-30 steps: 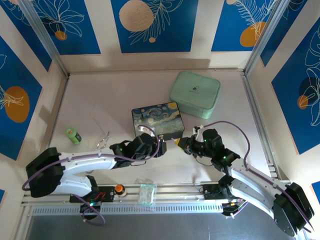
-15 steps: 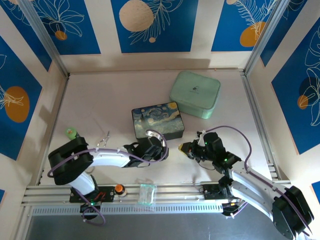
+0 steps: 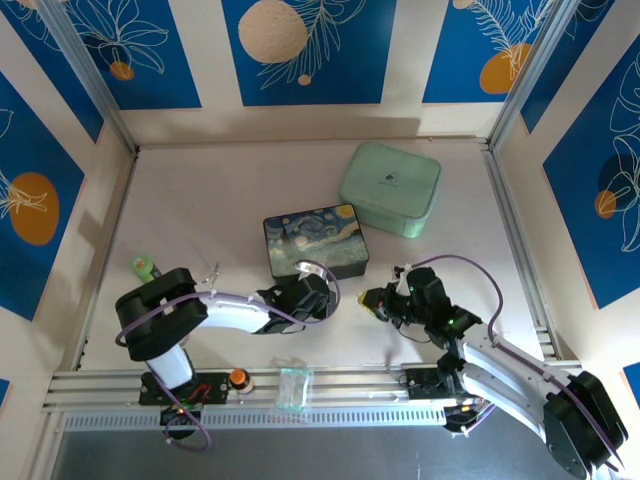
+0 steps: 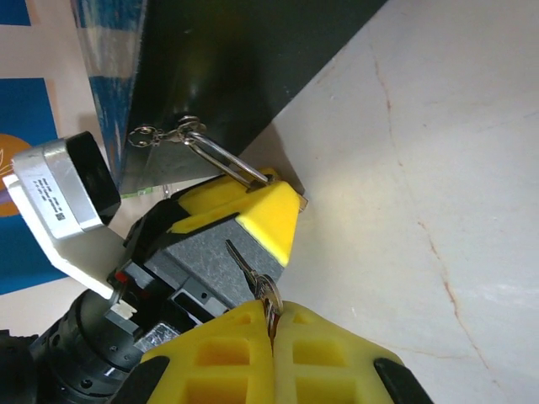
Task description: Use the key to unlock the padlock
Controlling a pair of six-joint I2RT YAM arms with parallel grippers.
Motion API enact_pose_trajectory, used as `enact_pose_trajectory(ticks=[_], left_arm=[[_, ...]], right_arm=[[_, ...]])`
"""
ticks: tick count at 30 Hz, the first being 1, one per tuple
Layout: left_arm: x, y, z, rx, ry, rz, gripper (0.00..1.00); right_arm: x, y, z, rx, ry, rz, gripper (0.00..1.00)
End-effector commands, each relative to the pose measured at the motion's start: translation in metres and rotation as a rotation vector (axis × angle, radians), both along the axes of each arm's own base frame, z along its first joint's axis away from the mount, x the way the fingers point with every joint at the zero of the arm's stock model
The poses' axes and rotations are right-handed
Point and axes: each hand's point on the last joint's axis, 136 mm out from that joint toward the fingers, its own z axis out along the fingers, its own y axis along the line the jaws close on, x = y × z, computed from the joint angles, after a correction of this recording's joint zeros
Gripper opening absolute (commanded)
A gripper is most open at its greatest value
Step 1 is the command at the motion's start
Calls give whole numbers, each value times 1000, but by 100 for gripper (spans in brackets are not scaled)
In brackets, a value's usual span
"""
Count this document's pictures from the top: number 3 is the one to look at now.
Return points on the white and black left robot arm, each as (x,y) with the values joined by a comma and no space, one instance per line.
(175,362)

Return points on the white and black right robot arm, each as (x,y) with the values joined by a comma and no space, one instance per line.
(505,370)

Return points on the starry night print box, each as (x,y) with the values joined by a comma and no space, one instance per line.
(320,235)

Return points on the clear plastic bag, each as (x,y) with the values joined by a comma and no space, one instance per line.
(292,389)

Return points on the orange button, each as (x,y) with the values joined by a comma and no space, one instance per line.
(240,379)

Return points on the mint green zip case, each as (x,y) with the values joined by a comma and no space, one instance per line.
(387,185)

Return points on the aluminium front frame rail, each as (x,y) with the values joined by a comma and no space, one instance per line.
(350,385)

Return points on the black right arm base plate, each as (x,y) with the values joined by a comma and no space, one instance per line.
(422,382)

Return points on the aluminium right side rail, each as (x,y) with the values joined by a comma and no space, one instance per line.
(520,250)

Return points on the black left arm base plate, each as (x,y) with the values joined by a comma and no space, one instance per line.
(215,387)

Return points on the aluminium left side rail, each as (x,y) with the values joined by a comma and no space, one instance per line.
(107,260)

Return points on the aluminium right frame post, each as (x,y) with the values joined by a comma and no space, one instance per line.
(535,65)

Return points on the aluminium frame post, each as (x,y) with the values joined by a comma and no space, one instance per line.
(87,70)
(535,65)

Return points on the aluminium left frame post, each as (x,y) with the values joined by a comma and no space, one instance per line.
(87,70)

